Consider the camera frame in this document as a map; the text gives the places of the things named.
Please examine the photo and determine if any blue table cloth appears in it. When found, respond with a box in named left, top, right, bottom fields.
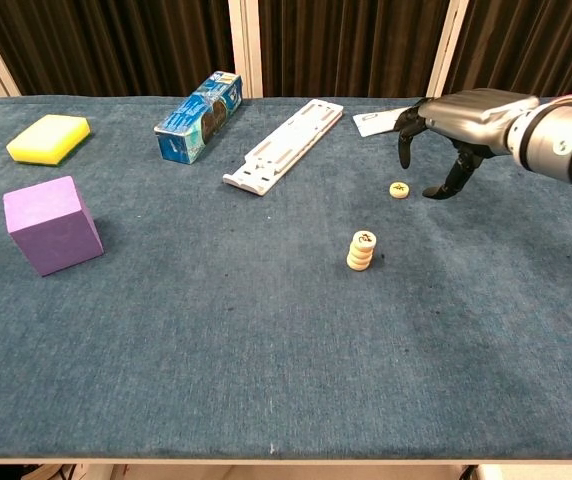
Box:
left=0, top=95, right=572, bottom=464

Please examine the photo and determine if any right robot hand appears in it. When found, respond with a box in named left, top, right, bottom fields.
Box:
left=394, top=88, right=541, bottom=201

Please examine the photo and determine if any white toothpaste tube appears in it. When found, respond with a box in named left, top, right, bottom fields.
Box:
left=352, top=105, right=416, bottom=139

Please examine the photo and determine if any white plastic bracket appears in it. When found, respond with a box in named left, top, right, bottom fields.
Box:
left=222, top=98, right=345, bottom=197

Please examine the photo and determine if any blue toothpaste box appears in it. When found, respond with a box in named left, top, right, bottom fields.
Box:
left=153, top=70, right=244, bottom=166

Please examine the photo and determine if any purple foam cube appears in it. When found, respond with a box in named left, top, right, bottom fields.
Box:
left=2, top=175, right=105, bottom=278

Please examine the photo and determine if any black pleated curtain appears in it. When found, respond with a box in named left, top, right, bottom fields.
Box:
left=0, top=0, right=236, bottom=97
left=257, top=0, right=451, bottom=99
left=444, top=0, right=572, bottom=100

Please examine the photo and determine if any yellow sponge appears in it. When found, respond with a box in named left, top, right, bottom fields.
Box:
left=5, top=114, right=92, bottom=167

